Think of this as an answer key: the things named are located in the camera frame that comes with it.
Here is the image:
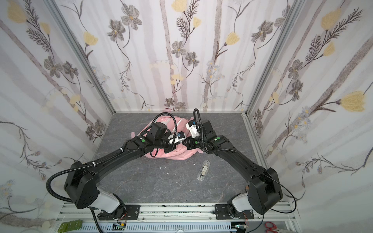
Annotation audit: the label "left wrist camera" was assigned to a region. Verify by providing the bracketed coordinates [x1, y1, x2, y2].
[174, 132, 186, 144]

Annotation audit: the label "clear plastic case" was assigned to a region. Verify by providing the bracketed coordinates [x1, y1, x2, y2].
[197, 160, 210, 181]

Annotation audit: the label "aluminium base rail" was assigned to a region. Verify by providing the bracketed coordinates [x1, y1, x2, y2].
[50, 201, 302, 233]

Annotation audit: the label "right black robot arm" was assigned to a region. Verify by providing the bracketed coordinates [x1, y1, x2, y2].
[183, 108, 297, 215]

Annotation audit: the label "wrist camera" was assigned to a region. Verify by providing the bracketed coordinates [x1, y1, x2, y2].
[174, 132, 186, 144]
[186, 120, 200, 138]

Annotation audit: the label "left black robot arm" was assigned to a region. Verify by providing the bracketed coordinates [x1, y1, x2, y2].
[46, 112, 177, 232]

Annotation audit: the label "red scissors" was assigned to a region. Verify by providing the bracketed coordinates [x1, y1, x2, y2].
[265, 222, 278, 233]

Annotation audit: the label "pink backpack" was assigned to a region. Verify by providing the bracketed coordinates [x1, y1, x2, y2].
[138, 112, 202, 160]

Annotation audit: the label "white cable duct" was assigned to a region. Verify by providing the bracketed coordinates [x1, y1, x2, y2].
[74, 222, 234, 233]

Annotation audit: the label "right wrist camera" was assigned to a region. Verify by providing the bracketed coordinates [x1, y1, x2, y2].
[186, 120, 200, 138]

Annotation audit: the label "green circuit board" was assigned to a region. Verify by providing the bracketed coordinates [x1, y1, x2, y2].
[57, 219, 83, 233]

